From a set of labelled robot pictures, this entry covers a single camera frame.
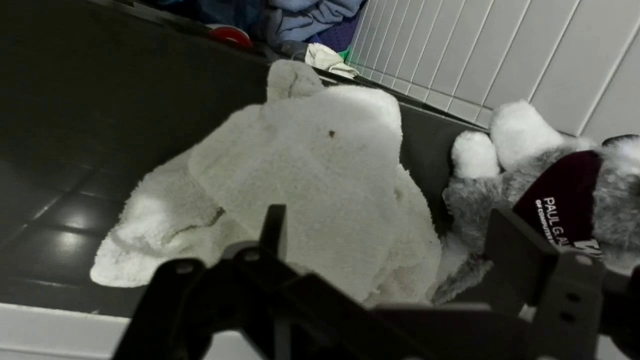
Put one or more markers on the grey and white plush dog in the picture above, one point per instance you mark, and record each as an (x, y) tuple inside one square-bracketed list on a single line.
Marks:
[(550, 190)]

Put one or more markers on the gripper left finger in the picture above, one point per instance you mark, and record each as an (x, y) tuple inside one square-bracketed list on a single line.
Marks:
[(235, 300)]

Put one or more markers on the red round object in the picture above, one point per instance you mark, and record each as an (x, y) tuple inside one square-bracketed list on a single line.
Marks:
[(231, 36)]

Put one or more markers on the crumpled white cloth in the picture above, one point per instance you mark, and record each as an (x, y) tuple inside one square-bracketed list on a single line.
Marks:
[(330, 60)]

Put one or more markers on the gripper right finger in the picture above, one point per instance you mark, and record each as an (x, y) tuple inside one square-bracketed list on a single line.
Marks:
[(550, 285)]

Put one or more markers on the white window blinds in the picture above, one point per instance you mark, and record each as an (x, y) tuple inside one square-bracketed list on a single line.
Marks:
[(500, 55)]

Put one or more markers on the white towel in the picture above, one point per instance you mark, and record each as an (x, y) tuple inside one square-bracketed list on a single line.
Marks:
[(300, 195)]

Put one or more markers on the heap of blue clothes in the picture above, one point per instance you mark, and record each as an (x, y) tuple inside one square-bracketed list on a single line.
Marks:
[(305, 20)]

